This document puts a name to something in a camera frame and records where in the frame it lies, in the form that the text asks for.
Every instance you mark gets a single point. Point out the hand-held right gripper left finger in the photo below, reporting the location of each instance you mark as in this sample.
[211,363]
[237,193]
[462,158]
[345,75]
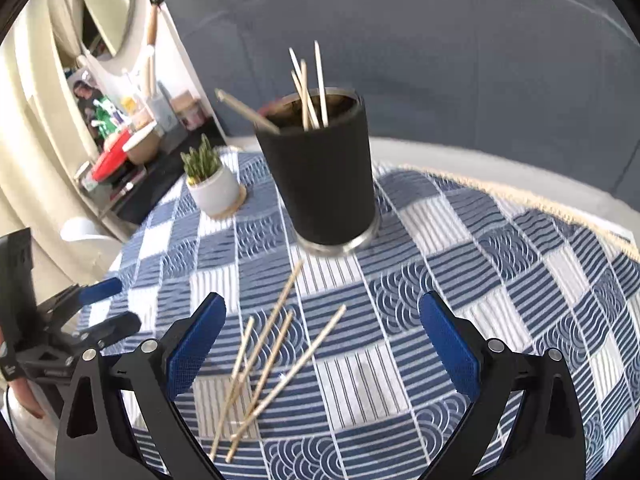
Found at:
[195,347]

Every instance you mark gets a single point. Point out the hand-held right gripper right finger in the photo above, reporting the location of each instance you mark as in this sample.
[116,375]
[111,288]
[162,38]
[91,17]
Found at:
[447,350]

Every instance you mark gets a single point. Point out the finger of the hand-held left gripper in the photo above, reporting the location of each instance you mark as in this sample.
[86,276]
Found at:
[102,290]
[117,327]

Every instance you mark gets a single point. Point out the pile of wooden chopsticks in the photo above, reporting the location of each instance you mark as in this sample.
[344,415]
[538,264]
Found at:
[325,332]

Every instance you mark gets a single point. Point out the black cylindrical holder cup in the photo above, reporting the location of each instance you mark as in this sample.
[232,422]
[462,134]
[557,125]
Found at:
[325,185]

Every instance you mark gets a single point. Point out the person's left forearm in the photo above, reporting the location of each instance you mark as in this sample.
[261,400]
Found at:
[30,440]

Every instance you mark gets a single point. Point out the person's left hand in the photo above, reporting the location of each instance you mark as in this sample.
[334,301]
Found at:
[27,400]

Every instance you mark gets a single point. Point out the white rounded seat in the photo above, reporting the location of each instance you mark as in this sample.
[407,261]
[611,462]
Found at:
[85,230]

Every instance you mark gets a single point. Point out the blue patterned tablecloth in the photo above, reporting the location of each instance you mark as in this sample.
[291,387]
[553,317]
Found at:
[450,270]

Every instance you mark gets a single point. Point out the dark red flat box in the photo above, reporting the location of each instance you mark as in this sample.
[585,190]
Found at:
[125,185]

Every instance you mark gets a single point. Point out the glass jar with lid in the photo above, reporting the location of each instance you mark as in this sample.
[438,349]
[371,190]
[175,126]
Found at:
[85,177]

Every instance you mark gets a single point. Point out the red lidded pot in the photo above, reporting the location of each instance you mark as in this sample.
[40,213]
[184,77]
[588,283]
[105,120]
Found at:
[110,157]

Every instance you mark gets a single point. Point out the beige ceramic bowl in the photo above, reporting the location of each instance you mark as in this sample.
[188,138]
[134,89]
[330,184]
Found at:
[142,147]

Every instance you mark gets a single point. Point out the small plant in white pot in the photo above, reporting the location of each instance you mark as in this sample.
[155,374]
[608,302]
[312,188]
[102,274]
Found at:
[212,190]

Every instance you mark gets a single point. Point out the cream curtain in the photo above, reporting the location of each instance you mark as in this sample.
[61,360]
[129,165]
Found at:
[35,135]

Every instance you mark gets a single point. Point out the round wooden coaster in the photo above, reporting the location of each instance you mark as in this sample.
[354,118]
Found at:
[241,197]

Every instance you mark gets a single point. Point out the green packet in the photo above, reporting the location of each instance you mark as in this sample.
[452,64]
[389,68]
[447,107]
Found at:
[106,117]

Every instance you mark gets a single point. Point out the yellow capped bottle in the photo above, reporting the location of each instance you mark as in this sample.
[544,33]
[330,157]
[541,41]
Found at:
[130,107]

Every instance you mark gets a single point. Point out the light blue bottle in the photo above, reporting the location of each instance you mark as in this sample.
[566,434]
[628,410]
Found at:
[162,107]

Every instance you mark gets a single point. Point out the printed photo card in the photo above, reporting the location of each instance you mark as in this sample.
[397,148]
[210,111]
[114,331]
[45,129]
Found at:
[85,97]

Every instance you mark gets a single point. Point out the pink jar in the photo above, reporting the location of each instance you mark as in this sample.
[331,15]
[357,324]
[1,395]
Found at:
[189,112]

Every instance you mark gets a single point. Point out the white tube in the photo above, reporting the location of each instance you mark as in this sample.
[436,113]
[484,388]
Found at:
[146,77]

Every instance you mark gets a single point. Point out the grey cloth backdrop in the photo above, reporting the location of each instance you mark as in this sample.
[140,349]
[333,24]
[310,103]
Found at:
[450,60]

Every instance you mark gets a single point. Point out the oval wall mirror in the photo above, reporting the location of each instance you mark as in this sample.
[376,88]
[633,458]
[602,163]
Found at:
[107,5]

